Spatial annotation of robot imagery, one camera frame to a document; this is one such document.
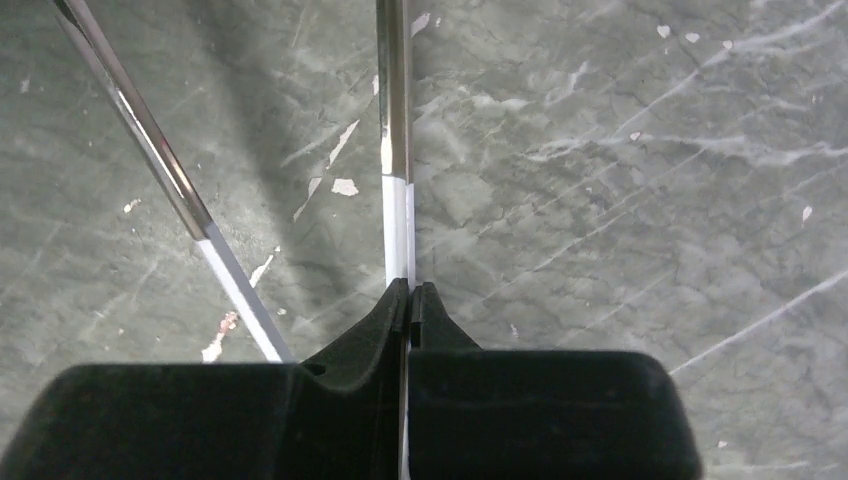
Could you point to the silver metal tongs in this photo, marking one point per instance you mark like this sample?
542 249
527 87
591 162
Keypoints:
394 103

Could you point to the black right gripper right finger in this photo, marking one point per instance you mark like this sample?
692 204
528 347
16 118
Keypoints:
430 325

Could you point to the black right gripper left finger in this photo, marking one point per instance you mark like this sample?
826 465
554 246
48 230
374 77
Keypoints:
350 401

